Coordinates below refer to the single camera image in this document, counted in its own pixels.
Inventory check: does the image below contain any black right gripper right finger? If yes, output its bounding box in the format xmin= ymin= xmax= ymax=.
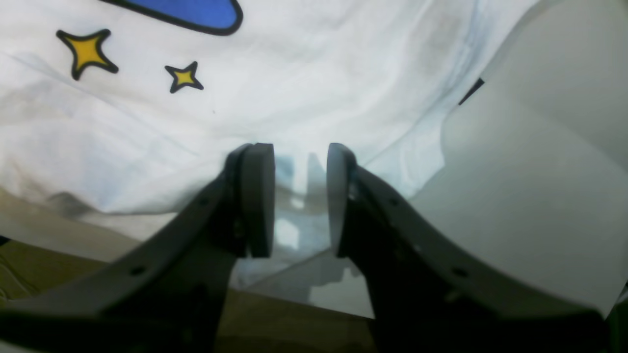
xmin=327 ymin=143 xmax=611 ymax=353

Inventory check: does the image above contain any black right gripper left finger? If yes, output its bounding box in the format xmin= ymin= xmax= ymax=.
xmin=1 ymin=143 xmax=275 ymax=353

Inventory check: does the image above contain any white printed t-shirt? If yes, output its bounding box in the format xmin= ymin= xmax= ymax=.
xmin=0 ymin=0 xmax=540 ymax=290

